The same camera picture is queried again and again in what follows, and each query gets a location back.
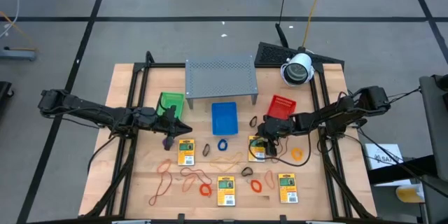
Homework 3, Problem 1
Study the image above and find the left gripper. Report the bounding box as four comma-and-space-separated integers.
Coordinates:
153, 104, 193, 151

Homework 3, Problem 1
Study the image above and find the black bar on floor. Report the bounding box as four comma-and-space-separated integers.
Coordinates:
275, 23, 290, 48

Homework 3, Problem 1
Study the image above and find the yellow green crayon box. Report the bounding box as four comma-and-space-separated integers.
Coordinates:
177, 139, 195, 167
278, 173, 299, 204
216, 176, 237, 207
248, 135, 267, 163

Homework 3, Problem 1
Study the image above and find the tan rubber band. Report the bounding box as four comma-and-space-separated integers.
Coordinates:
209, 151, 244, 173

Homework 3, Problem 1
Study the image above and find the black left base cable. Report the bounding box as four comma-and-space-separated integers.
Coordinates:
86, 134, 118, 176

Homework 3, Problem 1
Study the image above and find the yellow container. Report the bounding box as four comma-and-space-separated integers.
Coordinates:
395, 183, 426, 204

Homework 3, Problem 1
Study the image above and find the green plastic basket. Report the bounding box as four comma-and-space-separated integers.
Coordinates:
156, 92, 186, 120

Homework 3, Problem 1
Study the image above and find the white cardboard box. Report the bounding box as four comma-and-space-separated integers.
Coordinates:
363, 143, 412, 187

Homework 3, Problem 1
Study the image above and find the black board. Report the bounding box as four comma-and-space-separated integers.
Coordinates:
367, 153, 438, 185

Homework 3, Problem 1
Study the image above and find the black object at floor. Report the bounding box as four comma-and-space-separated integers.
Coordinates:
0, 80, 15, 108

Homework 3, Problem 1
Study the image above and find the red plastic basket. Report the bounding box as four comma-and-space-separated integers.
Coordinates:
266, 94, 298, 120

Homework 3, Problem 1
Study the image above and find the long orange rubber band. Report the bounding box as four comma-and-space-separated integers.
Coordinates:
148, 171, 173, 207

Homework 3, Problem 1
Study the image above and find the orange floor cable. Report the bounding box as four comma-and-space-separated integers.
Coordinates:
0, 10, 36, 52

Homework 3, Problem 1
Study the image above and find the red rubber band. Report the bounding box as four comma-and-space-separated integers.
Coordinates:
180, 167, 214, 187

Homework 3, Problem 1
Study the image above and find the grey perforated metal shelf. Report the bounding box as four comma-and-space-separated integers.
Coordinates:
184, 55, 259, 110

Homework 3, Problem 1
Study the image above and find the grey cabinet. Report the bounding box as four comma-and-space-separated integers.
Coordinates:
419, 74, 448, 224

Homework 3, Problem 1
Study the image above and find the black cable bundle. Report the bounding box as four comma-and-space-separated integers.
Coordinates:
349, 87, 448, 199

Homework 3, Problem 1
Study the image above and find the white round camera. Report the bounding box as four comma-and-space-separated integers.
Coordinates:
281, 52, 315, 88

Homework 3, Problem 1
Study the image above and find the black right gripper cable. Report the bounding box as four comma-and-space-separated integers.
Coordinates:
247, 136, 312, 168

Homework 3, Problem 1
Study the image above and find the black perforated panel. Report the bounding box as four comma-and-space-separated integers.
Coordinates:
254, 41, 346, 68

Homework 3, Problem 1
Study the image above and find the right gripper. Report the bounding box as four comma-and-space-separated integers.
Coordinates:
258, 115, 298, 158

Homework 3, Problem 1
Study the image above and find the white floor cable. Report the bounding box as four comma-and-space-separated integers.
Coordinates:
0, 0, 20, 39

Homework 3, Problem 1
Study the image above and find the yellow hanging cable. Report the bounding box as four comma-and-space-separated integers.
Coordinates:
301, 0, 329, 48

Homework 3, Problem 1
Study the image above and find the blue plastic basket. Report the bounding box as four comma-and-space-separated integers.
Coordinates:
211, 101, 239, 137

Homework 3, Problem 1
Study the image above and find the grey stand foot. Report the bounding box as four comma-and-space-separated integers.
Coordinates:
0, 47, 38, 62

